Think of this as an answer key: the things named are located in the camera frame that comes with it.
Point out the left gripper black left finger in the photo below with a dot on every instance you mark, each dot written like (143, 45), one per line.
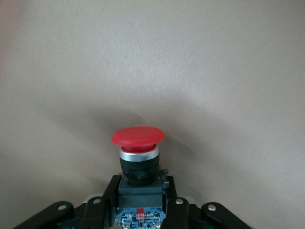
(109, 198)

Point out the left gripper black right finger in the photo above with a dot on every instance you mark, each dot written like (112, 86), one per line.
(174, 210)

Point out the red push button switch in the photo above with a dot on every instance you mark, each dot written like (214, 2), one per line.
(138, 136)

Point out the brown table cover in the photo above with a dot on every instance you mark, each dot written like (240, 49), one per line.
(71, 71)

